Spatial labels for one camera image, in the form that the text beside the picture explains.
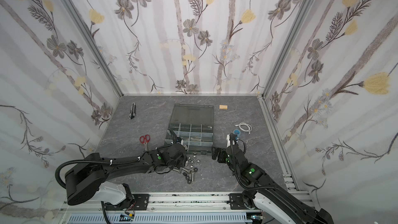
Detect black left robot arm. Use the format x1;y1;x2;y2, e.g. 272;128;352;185
55;143;187;205

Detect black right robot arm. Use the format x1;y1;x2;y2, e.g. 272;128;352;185
212;144;334;224

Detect blue tape roll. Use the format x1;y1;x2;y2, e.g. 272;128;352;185
233;129;241;138

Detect grey plastic organizer box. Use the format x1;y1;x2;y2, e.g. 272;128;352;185
164;104;214;155

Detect small wooden block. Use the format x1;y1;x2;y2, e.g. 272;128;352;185
219;105;228;110

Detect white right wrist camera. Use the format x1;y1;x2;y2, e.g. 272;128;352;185
227;133;238;147

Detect red handled scissors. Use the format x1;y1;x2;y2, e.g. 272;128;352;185
140;134;151;151

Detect white usb cable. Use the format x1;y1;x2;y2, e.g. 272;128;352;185
234;122;253;135

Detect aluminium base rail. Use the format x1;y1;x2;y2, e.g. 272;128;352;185
55;192;264;224

